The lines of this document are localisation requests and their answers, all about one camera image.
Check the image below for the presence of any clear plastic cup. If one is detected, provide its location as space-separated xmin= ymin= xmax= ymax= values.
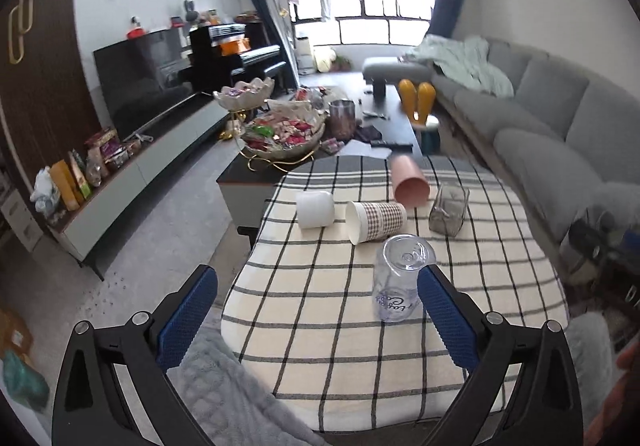
xmin=372 ymin=235 xmax=436 ymax=322

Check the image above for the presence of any clear square glass cup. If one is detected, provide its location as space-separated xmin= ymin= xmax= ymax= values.
xmin=428 ymin=184 xmax=470 ymax=238

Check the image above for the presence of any pink plastic cup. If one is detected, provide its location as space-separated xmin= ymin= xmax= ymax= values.
xmin=390 ymin=154 xmax=431 ymax=209

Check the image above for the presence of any houndstooth paper cup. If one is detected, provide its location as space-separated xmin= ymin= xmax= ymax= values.
xmin=345 ymin=202 xmax=407 ymax=245

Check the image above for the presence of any white ceramic cup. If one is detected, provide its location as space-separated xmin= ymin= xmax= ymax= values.
xmin=296 ymin=190 xmax=335 ymax=229

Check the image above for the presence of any person's right hand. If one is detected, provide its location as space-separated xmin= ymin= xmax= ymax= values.
xmin=584 ymin=341 xmax=639 ymax=446

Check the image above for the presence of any grey fuzzy blanket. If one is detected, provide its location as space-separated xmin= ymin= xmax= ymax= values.
xmin=168 ymin=325 xmax=326 ymax=445

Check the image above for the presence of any long tv cabinet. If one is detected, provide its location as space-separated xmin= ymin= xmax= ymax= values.
xmin=51 ymin=94 xmax=228 ymax=277

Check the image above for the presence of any plaid checkered tablecloth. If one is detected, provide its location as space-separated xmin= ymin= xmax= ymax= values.
xmin=221 ymin=157 xmax=568 ymax=433

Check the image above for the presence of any orange snack box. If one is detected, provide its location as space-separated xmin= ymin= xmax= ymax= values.
xmin=50 ymin=160 xmax=84 ymax=212

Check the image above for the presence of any grey sectional sofa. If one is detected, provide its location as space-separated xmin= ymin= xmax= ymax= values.
xmin=362 ymin=39 xmax=639 ymax=241

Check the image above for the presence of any black remote control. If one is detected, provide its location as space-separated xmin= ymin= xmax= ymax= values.
xmin=370 ymin=139 xmax=412 ymax=152

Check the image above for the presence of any white paper sheet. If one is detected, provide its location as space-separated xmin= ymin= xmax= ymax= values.
xmin=337 ymin=139 xmax=392 ymax=160

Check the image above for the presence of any glass jar of nuts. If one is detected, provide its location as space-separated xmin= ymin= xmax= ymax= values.
xmin=329 ymin=99 xmax=357 ymax=141

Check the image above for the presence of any light green blanket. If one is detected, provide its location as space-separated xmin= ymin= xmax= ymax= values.
xmin=405 ymin=34 xmax=514 ymax=98

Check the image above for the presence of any black coffee table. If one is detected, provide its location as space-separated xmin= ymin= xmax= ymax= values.
xmin=214 ymin=84 xmax=424 ymax=252

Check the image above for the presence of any two tier snack bowl stand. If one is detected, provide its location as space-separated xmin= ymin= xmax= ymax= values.
xmin=214 ymin=77 xmax=326 ymax=172

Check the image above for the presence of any black flat television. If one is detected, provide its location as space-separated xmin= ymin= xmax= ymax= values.
xmin=93 ymin=28 xmax=194 ymax=139

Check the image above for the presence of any potted plant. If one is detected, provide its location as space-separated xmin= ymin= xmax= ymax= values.
xmin=330 ymin=54 xmax=352 ymax=72

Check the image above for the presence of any white air purifier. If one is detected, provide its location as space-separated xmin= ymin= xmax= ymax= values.
xmin=295 ymin=37 xmax=316 ymax=75

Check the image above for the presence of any black upright piano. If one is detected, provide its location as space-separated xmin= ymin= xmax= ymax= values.
xmin=179 ymin=23 xmax=288 ymax=94

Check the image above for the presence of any grey rabbit plush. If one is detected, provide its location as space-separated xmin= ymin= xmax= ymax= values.
xmin=183 ymin=0 xmax=200 ymax=24

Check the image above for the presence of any left navy curtain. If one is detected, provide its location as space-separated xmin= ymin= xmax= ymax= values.
xmin=251 ymin=0 xmax=299 ymax=88

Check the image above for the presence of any gold wall ornament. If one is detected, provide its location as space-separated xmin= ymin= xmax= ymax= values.
xmin=8 ymin=0 xmax=35 ymax=65

